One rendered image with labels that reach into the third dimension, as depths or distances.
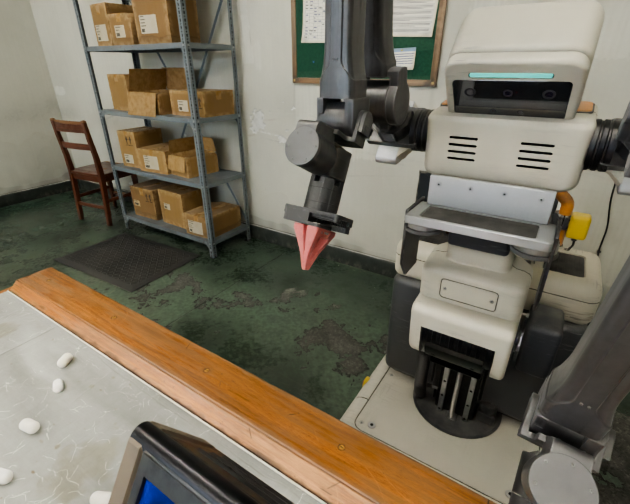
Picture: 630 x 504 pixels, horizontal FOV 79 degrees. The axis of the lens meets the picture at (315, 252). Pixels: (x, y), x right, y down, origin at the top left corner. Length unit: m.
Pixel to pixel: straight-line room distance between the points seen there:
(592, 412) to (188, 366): 0.65
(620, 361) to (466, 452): 0.94
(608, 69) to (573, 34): 1.46
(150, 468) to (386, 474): 0.45
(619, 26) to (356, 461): 1.98
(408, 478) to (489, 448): 0.74
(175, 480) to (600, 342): 0.35
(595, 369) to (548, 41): 0.48
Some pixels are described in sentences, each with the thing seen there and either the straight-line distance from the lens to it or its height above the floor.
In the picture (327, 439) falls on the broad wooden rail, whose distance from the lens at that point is 0.67.
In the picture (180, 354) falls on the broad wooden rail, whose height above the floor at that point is 0.76.
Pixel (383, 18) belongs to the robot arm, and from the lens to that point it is 0.73.
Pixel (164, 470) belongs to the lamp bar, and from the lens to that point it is 0.24.
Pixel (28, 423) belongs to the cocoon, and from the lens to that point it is 0.84.
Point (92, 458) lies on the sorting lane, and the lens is 0.77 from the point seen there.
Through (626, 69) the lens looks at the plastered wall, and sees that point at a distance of 2.19.
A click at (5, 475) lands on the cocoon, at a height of 0.76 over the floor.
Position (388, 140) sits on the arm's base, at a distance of 0.85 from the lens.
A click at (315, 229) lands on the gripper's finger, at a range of 0.60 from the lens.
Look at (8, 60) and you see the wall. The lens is 5.06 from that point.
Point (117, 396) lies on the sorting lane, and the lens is 0.85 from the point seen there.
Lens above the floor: 1.30
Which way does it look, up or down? 26 degrees down
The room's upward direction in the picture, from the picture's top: straight up
